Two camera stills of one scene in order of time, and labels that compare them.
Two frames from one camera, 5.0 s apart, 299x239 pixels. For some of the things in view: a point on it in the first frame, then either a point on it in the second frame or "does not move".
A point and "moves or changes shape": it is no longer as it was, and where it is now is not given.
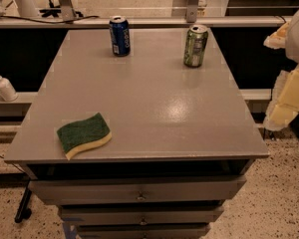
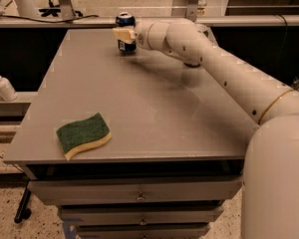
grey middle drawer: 138,214 does not move
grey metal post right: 192,3 does not move
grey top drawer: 134,188 does not move
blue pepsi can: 120,36 moves or changes shape
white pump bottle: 4,87 does not move
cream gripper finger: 290,97 → 128,35
